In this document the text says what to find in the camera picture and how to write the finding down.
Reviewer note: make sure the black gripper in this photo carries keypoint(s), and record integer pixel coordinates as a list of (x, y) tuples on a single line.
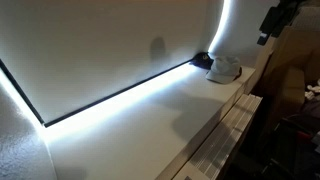
[(275, 18)]

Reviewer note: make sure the light grey baseball cap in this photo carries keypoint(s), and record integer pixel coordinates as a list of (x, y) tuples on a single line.
[(222, 70)]

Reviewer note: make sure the navy cap with yellow logo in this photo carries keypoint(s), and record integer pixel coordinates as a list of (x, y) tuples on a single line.
[(202, 60)]

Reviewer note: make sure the grey textured fabric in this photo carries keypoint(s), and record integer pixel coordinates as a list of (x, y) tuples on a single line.
[(308, 18)]

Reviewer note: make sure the white crumpled cloth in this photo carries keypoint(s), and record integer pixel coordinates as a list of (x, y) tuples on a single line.
[(312, 90)]

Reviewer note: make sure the black chair with red part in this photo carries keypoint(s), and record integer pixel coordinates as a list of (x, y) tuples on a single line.
[(296, 146)]

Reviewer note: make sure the white ribbed radiator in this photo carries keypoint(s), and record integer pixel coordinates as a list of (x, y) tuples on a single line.
[(223, 140)]

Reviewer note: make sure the black blind bottom bar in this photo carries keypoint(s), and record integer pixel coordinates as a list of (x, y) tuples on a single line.
[(116, 90)]

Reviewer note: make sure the white roller blind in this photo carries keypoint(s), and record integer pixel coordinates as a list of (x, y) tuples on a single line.
[(100, 50)]

